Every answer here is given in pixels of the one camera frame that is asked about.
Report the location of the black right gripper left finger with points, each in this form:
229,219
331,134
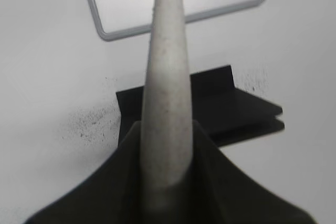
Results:
110,195

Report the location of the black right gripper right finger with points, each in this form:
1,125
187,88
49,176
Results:
222,193

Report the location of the white handled kitchen knife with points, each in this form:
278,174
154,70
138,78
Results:
164,171

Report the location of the black knife stand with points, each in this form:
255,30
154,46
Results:
231,108

